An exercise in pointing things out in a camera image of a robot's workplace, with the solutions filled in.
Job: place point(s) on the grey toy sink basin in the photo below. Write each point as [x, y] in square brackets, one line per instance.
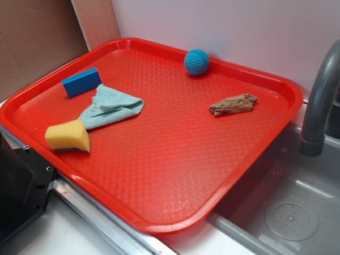
[286, 203]

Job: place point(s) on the light blue cloth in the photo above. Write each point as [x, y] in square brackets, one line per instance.
[110, 106]

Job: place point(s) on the blue rectangular block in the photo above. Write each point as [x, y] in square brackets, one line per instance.
[82, 82]

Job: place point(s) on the grey toy faucet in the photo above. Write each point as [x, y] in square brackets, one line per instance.
[322, 114]

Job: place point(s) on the silver metal rail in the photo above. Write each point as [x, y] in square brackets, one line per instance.
[114, 231]

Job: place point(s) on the brown cardboard panel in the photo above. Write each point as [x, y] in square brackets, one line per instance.
[37, 37]

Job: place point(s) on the red plastic tray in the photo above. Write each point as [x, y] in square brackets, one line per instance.
[168, 167]

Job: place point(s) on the blue crocheted ball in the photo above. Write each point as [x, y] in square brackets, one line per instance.
[196, 62]

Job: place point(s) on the brown wood chip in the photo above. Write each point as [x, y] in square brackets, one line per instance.
[233, 105]

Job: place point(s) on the yellow sponge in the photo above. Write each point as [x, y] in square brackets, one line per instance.
[70, 135]

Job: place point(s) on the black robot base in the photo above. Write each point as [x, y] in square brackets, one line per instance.
[26, 181]

